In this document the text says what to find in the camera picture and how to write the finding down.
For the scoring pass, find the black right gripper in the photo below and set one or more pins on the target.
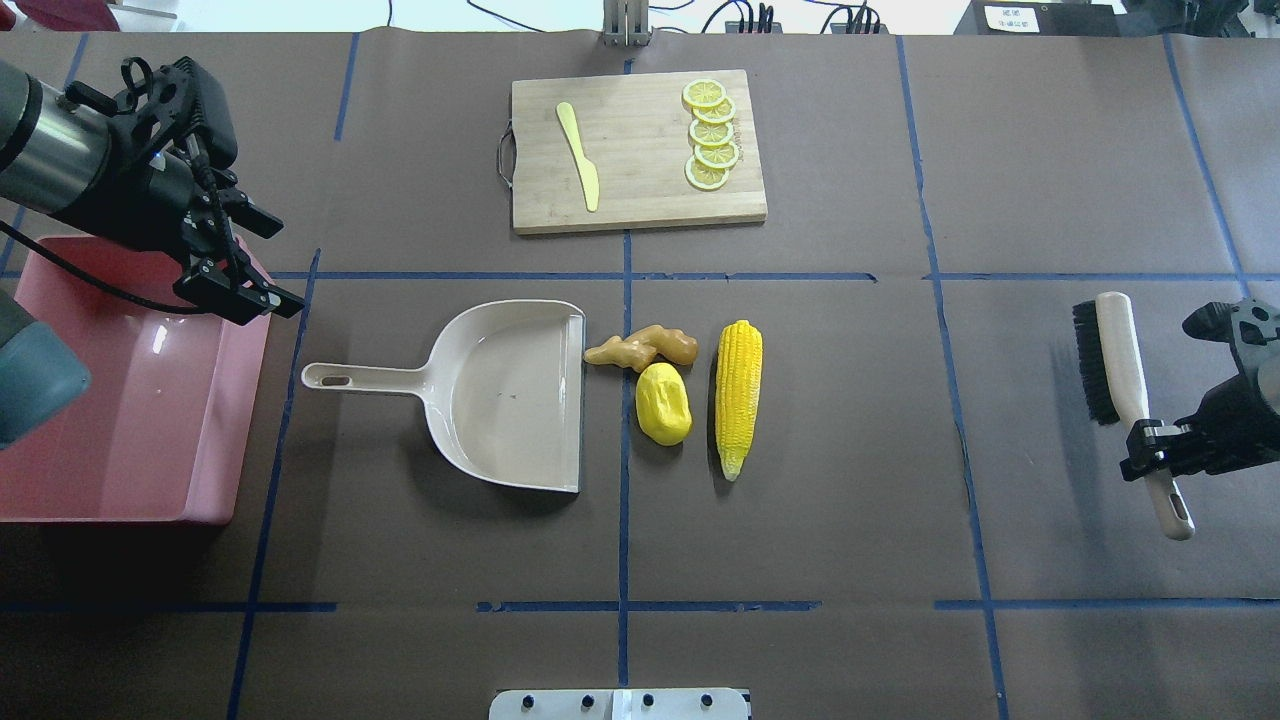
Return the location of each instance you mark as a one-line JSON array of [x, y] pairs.
[[1243, 422]]

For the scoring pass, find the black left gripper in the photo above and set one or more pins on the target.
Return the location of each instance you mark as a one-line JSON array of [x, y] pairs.
[[137, 200]]

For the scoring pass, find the white hand brush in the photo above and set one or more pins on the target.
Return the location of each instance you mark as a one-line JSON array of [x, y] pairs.
[[1115, 389]]

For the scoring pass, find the beige plastic dustpan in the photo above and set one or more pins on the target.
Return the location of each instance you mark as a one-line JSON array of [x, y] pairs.
[[501, 390]]

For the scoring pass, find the yellow corn cob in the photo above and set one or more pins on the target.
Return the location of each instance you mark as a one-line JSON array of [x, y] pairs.
[[739, 368]]

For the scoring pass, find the tan ginger root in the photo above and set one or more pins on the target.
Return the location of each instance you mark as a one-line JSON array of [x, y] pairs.
[[639, 350]]

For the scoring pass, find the yellow lemon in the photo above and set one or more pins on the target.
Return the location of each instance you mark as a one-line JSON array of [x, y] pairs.
[[662, 405]]

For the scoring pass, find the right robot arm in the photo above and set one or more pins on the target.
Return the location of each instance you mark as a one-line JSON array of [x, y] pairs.
[[1250, 330]]

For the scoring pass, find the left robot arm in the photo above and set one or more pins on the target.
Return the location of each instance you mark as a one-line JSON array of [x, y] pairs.
[[51, 149]]

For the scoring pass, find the pink plastic bin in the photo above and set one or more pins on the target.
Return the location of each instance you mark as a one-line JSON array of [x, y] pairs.
[[160, 434]]

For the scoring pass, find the yellow-green plastic knife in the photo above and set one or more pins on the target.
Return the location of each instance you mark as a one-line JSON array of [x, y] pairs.
[[588, 174]]

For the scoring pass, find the bamboo cutting board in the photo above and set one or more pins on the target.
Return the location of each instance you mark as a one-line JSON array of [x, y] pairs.
[[634, 128]]

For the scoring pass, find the lemon slice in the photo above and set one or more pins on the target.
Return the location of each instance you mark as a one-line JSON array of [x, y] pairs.
[[703, 93], [719, 157], [704, 178], [710, 135], [721, 113]]

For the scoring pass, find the aluminium frame post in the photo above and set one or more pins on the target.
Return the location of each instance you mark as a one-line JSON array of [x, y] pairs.
[[626, 23]]

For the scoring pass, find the metal base plate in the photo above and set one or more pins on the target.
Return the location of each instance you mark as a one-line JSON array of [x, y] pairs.
[[622, 703]]

